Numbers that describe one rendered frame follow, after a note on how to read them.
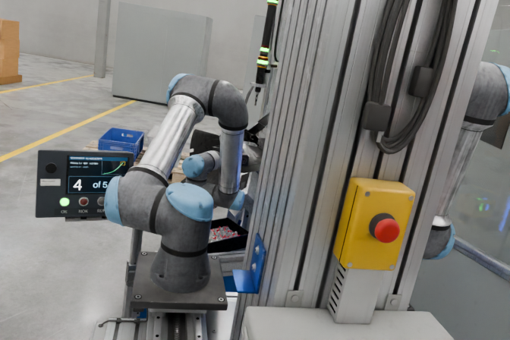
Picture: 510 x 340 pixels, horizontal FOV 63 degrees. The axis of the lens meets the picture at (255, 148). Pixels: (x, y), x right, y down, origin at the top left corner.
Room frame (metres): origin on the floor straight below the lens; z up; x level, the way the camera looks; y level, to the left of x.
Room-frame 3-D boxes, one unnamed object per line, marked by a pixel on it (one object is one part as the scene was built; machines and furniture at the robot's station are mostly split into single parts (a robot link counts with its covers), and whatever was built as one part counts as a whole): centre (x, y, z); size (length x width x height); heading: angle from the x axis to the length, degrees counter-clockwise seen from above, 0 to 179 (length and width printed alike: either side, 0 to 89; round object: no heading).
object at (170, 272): (0.94, 0.13, 1.09); 0.15 x 0.15 x 0.10
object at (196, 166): (1.43, 0.19, 1.17); 0.11 x 0.08 x 0.09; 154
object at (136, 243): (1.25, 0.34, 0.96); 0.03 x 0.03 x 0.20; 27
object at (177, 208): (0.94, 0.14, 1.20); 0.13 x 0.12 x 0.14; 81
